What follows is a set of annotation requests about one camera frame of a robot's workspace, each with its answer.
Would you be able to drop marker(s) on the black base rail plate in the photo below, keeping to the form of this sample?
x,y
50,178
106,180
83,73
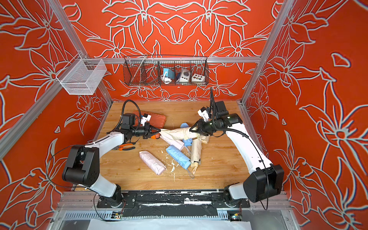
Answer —
x,y
213,198

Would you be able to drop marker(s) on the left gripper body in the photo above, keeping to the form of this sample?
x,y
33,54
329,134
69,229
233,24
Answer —
x,y
144,132

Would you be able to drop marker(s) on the orange black pliers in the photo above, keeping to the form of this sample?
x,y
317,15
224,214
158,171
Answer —
x,y
125,147

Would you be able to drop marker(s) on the blue umbrella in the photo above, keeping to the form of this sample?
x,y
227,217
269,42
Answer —
x,y
178,156
187,142

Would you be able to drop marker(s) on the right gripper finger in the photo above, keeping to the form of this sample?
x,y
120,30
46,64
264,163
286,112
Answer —
x,y
196,127
195,134

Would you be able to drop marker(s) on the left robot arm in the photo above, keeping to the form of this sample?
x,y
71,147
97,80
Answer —
x,y
82,166

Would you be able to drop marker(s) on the beige umbrella sleeve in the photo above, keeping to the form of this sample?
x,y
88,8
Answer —
x,y
176,134

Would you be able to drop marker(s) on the blue umbrella back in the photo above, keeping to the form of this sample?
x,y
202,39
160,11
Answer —
x,y
187,142

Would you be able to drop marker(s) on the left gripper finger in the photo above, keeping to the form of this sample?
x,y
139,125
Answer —
x,y
152,128
153,135

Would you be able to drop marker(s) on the blue umbrella front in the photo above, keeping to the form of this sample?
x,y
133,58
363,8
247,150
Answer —
x,y
178,156

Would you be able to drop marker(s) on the pink umbrella near front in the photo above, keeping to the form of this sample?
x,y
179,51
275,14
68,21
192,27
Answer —
x,y
152,162

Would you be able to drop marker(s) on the black wire wall basket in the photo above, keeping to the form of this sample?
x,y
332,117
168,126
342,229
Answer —
x,y
147,70

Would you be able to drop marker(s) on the beige umbrella back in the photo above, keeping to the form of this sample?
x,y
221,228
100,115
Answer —
x,y
204,139

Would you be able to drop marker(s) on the white box with dots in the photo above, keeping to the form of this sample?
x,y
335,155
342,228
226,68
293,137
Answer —
x,y
197,78

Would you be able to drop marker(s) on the orange plastic tool case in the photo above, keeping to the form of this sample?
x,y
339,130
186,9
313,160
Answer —
x,y
156,120

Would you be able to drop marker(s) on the white mesh wall basket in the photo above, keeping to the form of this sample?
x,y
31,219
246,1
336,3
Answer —
x,y
81,78

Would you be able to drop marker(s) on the pink umbrella near case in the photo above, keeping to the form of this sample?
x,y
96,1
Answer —
x,y
176,143

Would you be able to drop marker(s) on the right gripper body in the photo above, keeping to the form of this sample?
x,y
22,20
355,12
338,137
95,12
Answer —
x,y
207,127

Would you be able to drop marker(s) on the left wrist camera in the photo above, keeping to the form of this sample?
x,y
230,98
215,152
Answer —
x,y
145,119

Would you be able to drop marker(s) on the white round-dial device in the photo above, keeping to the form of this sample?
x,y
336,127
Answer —
x,y
183,76

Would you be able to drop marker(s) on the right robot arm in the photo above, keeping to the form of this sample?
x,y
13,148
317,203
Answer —
x,y
265,178

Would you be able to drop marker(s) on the beige umbrella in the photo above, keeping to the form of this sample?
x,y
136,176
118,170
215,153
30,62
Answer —
x,y
186,134
204,139
196,149

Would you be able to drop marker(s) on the blue white device in basket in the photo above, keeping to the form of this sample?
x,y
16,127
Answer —
x,y
168,76

